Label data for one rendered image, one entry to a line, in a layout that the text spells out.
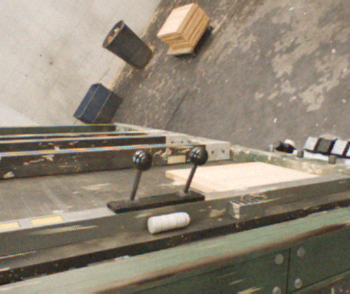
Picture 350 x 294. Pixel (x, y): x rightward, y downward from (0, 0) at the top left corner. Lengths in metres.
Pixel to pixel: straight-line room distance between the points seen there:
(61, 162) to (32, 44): 5.20
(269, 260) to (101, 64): 6.15
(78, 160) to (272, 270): 0.81
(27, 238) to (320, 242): 0.47
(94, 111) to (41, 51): 1.49
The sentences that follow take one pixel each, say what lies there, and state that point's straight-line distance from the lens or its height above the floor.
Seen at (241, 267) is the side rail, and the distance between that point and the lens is 0.52.
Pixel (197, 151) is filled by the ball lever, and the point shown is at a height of 1.45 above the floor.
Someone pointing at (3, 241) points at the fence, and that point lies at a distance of 0.63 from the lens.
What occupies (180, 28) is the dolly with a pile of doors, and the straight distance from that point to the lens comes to 4.37.
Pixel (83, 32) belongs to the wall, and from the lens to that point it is 6.52.
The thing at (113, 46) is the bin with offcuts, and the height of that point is 0.56.
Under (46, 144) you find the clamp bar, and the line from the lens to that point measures 1.52.
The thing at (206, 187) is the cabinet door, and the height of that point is 1.23.
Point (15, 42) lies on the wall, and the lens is 6.30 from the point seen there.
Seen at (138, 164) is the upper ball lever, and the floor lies 1.55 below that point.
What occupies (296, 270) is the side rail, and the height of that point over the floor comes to 1.32.
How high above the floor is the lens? 1.82
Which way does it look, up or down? 31 degrees down
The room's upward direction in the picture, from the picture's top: 56 degrees counter-clockwise
